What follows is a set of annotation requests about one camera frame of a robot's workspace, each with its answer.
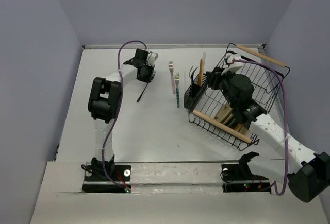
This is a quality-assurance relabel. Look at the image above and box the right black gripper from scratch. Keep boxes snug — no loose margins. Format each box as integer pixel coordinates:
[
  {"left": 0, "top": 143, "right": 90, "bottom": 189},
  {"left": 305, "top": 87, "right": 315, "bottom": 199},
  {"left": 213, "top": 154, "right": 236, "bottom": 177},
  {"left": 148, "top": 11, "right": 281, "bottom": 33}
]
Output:
[{"left": 205, "top": 67, "right": 237, "bottom": 109}]

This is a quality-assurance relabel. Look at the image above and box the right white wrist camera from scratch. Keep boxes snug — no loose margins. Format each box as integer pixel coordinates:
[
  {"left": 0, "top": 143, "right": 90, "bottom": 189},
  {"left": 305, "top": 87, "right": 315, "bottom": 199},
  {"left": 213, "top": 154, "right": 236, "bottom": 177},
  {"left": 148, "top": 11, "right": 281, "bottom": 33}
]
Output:
[{"left": 221, "top": 54, "right": 243, "bottom": 75}]

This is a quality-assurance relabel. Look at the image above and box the black dotted handle fork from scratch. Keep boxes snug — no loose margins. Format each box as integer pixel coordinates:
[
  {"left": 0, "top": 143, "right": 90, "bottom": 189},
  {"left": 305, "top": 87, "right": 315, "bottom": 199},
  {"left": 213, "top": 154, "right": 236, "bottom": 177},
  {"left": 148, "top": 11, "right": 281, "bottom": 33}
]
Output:
[{"left": 194, "top": 66, "right": 201, "bottom": 81}]

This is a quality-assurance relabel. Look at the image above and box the pink handled fork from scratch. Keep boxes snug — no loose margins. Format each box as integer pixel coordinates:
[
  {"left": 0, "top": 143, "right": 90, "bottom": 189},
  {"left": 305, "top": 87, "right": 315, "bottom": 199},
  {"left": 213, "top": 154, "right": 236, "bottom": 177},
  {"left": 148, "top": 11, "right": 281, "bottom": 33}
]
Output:
[{"left": 169, "top": 61, "right": 176, "bottom": 94}]

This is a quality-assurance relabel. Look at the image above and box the teal handled fork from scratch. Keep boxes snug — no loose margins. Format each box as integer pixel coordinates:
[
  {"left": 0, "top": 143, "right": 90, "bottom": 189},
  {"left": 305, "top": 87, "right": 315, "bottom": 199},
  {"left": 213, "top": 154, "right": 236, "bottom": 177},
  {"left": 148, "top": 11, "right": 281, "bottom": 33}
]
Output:
[{"left": 174, "top": 72, "right": 180, "bottom": 108}]

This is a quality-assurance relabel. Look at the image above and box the black utensil caddy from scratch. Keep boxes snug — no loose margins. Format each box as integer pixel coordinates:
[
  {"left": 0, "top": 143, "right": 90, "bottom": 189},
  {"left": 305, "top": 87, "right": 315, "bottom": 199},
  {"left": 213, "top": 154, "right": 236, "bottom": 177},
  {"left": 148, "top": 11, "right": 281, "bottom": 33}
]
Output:
[{"left": 184, "top": 74, "right": 207, "bottom": 112}]

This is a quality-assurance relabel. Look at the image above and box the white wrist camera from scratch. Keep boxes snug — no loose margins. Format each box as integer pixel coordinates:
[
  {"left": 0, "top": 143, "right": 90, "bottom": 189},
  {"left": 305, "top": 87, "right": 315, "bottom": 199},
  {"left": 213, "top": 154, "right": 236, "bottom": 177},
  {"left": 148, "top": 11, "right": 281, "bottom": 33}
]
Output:
[
  {"left": 146, "top": 51, "right": 158, "bottom": 66},
  {"left": 221, "top": 54, "right": 243, "bottom": 75}
]

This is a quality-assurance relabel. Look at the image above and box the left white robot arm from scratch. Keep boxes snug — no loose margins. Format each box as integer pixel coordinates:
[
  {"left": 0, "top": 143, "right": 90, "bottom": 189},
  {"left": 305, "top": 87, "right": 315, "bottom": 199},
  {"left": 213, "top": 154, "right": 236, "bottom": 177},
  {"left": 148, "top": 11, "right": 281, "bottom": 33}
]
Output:
[{"left": 88, "top": 49, "right": 158, "bottom": 180}]

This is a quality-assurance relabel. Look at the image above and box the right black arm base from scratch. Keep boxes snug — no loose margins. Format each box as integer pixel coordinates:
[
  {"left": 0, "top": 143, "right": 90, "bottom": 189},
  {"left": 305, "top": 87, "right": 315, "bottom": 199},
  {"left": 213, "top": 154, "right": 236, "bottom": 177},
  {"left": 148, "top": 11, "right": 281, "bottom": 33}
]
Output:
[{"left": 220, "top": 163, "right": 271, "bottom": 193}]

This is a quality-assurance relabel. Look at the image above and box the silver fork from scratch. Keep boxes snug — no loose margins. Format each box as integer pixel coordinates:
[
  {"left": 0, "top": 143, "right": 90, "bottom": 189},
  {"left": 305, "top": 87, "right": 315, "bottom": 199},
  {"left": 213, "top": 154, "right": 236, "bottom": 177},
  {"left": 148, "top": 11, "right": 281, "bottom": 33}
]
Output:
[{"left": 189, "top": 66, "right": 198, "bottom": 83}]

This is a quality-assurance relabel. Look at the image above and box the black wire dish rack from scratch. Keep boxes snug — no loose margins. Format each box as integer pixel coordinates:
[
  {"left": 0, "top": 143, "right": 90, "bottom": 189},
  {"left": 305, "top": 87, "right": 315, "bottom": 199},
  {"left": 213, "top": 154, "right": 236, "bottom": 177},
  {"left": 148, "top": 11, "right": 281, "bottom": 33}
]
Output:
[{"left": 184, "top": 43, "right": 290, "bottom": 151}]

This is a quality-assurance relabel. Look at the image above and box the wooden chopstick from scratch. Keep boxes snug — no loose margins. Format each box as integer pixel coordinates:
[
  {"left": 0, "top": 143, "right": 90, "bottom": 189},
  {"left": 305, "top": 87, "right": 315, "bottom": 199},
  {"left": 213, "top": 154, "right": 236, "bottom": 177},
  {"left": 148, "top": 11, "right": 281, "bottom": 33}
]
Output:
[
  {"left": 197, "top": 59, "right": 203, "bottom": 86},
  {"left": 196, "top": 59, "right": 203, "bottom": 86}
]

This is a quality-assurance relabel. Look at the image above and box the black metal fork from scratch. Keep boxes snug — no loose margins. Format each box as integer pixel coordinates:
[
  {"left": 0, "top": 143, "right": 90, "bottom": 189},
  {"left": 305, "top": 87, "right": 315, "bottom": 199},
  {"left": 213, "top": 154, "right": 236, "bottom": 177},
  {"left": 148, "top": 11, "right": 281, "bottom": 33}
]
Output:
[{"left": 136, "top": 70, "right": 156, "bottom": 102}]

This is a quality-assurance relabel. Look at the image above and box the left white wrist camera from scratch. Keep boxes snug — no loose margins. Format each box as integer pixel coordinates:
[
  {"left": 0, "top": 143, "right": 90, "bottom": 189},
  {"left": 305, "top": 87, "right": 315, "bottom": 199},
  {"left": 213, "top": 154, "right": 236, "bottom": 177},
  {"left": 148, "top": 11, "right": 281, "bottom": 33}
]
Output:
[{"left": 146, "top": 51, "right": 158, "bottom": 66}]

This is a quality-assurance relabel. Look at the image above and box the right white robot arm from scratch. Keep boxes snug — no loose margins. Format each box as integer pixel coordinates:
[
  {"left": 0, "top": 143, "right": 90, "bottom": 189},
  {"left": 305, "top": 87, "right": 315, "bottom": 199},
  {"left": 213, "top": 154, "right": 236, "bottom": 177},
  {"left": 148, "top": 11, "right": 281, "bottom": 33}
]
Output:
[{"left": 206, "top": 67, "right": 329, "bottom": 202}]

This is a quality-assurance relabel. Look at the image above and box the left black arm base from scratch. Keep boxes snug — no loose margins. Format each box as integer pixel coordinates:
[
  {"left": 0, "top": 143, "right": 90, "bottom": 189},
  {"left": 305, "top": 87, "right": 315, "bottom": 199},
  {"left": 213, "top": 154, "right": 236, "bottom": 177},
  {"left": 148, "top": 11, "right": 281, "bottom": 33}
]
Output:
[{"left": 81, "top": 164, "right": 131, "bottom": 194}]

